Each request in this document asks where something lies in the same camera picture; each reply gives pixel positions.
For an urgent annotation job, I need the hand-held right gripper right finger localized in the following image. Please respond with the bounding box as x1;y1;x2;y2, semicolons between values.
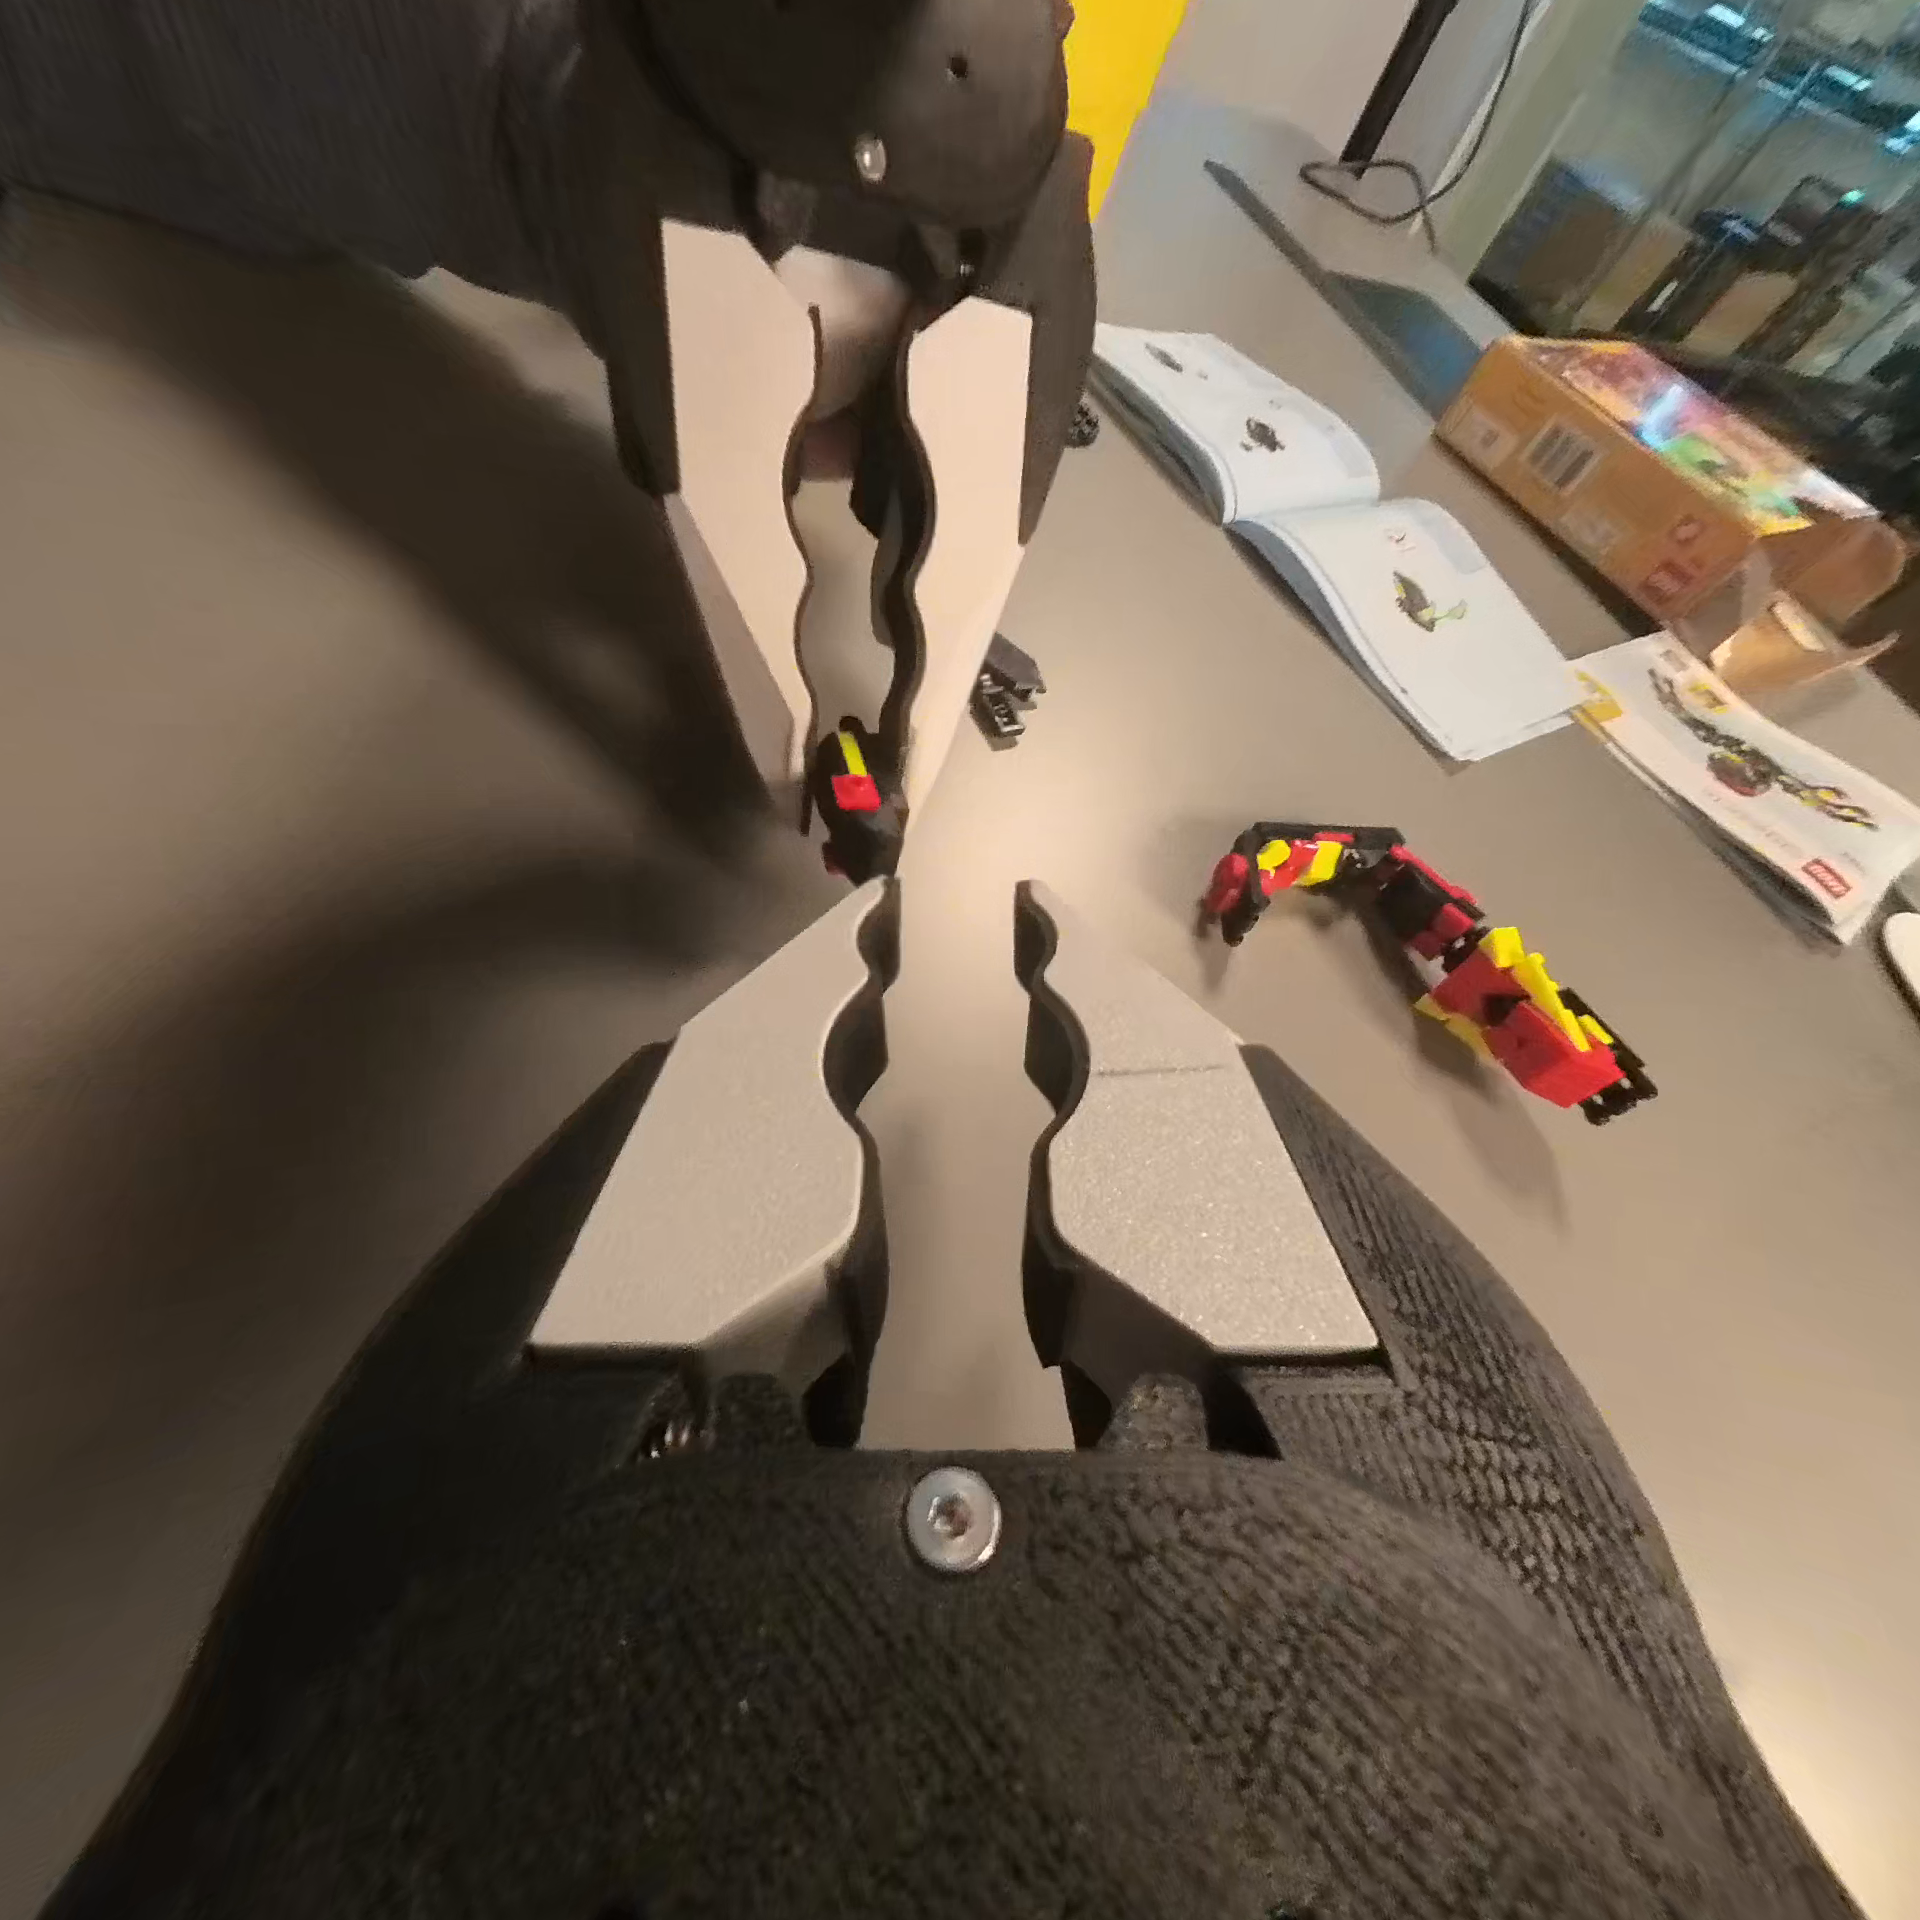
1016;879;1380;1450

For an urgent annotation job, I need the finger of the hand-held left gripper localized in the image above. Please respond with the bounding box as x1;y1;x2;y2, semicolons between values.
880;298;1038;823
660;218;843;829

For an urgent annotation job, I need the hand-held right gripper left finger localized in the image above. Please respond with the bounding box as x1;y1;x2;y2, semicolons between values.
528;879;906;1450

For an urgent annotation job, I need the yellow plastic bin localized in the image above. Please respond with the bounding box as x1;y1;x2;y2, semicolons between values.
1058;0;1189;214

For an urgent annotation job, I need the small black red yellow brick piece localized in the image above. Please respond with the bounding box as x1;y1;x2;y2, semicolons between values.
805;717;912;888

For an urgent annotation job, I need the person's left forearm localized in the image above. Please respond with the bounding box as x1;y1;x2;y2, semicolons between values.
0;0;670;309

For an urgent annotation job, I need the black hinge brick plate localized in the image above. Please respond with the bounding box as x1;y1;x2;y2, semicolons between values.
974;633;1048;749

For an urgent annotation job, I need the red black yellow brick model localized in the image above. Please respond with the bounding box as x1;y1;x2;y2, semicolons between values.
1198;823;1658;1125

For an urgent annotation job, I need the open pale blue instruction booklet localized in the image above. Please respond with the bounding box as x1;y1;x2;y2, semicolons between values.
1091;323;1593;763

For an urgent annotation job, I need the black monitor stand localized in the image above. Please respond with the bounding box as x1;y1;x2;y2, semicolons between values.
1335;0;1470;171

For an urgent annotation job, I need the cardboard toy brick box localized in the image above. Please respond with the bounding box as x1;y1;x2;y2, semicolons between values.
1434;334;1920;698

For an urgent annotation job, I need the dragon cover instruction booklet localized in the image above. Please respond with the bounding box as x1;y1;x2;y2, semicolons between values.
1569;629;1920;948

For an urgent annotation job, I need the metal storage shelf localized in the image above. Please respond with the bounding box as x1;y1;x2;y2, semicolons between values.
1470;0;1920;395

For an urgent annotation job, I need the black cable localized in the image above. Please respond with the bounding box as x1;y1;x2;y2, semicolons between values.
1297;154;1448;255

